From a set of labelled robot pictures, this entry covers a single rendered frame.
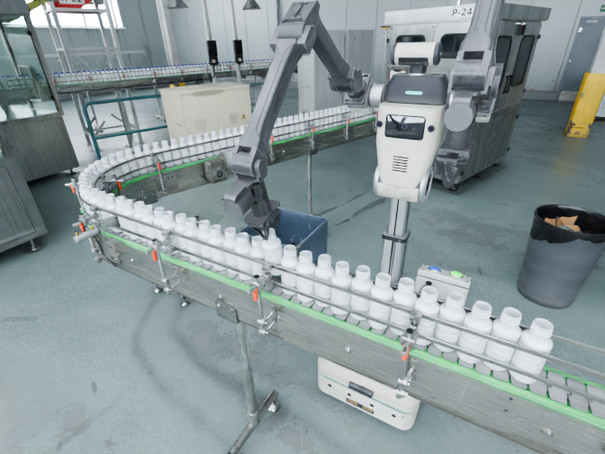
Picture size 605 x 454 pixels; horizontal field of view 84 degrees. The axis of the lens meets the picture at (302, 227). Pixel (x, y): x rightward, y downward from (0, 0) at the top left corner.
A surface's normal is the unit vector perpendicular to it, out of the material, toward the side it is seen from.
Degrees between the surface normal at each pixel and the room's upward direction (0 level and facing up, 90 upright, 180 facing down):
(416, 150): 90
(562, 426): 90
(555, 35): 90
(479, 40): 52
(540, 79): 90
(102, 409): 0
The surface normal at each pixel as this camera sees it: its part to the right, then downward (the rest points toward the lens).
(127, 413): -0.02, -0.88
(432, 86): -0.50, 0.43
